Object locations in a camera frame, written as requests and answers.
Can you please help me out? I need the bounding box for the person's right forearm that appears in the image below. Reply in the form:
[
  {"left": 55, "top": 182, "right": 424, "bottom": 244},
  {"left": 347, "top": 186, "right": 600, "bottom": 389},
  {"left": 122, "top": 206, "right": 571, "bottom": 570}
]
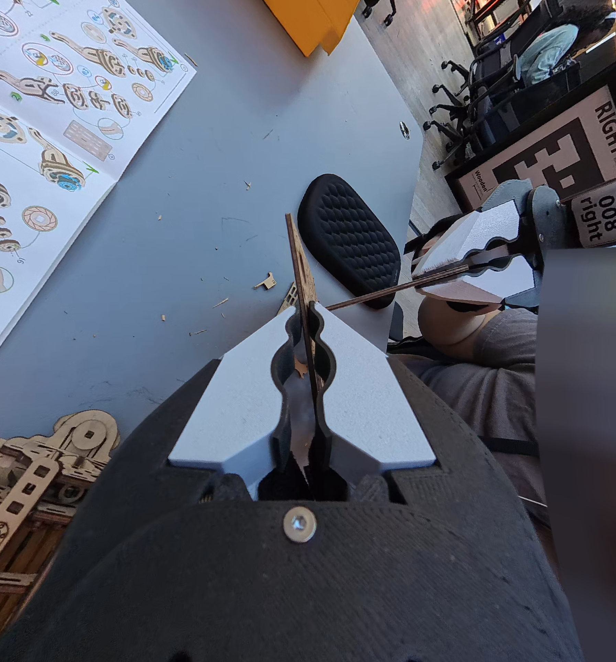
[{"left": 418, "top": 297, "right": 497, "bottom": 363}]

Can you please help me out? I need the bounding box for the laser-cut plywood parts sheet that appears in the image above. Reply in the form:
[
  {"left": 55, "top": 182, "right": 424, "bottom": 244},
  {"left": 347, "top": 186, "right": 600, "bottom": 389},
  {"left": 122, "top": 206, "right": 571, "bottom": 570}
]
[{"left": 285, "top": 213, "right": 323, "bottom": 500}]

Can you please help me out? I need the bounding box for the black office chair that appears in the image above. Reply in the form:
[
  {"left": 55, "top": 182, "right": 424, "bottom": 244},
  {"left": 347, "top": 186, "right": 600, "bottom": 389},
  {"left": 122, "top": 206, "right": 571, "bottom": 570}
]
[{"left": 424, "top": 36, "right": 526, "bottom": 171}]

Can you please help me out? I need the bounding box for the black wrist rest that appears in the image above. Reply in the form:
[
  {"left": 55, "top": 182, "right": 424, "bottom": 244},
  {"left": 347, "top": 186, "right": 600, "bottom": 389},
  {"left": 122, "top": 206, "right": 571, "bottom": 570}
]
[{"left": 297, "top": 174, "right": 403, "bottom": 310}]

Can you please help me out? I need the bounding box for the thin wooden stick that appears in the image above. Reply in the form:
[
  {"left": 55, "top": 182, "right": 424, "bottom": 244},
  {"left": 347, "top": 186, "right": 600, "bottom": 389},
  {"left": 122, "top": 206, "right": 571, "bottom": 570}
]
[{"left": 326, "top": 264, "right": 470, "bottom": 311}]

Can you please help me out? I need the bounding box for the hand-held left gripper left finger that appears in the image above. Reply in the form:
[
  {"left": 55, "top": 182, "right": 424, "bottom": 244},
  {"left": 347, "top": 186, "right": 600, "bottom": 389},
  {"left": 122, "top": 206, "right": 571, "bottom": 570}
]
[{"left": 167, "top": 305, "right": 296, "bottom": 500}]

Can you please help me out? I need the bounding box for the black chair frame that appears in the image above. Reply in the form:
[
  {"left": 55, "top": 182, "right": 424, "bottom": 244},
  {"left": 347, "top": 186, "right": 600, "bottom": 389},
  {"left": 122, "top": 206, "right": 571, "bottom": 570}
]
[{"left": 481, "top": 437, "right": 538, "bottom": 457}]

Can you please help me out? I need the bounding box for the illustrated instruction booklet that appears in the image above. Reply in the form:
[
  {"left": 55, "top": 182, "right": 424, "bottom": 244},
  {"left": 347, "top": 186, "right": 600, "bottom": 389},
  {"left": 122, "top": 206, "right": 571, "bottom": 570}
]
[{"left": 0, "top": 0, "right": 197, "bottom": 378}]

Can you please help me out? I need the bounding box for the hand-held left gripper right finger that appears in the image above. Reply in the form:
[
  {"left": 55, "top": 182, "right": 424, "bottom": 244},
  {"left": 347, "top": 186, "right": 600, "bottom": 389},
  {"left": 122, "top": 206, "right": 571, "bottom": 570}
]
[{"left": 310, "top": 301, "right": 438, "bottom": 489}]

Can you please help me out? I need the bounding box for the yellow plastic bin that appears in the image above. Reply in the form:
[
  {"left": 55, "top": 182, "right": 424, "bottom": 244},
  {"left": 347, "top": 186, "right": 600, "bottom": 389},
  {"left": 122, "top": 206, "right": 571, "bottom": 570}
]
[{"left": 263, "top": 0, "right": 361, "bottom": 58}]

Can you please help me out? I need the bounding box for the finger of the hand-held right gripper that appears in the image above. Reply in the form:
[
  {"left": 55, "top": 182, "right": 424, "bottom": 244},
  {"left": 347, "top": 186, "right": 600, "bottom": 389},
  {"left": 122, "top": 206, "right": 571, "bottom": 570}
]
[
  {"left": 415, "top": 255, "right": 540, "bottom": 307},
  {"left": 413, "top": 199, "right": 523, "bottom": 276}
]

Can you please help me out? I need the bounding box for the black white marker sign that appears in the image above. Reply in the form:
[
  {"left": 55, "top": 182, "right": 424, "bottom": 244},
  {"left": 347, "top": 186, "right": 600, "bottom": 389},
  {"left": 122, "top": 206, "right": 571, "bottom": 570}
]
[{"left": 445, "top": 67, "right": 616, "bottom": 213}]

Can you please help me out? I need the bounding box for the wooden submarine model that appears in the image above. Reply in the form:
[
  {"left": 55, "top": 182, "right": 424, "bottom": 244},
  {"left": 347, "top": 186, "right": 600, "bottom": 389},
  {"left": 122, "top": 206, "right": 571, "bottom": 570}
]
[{"left": 0, "top": 410, "right": 122, "bottom": 660}]

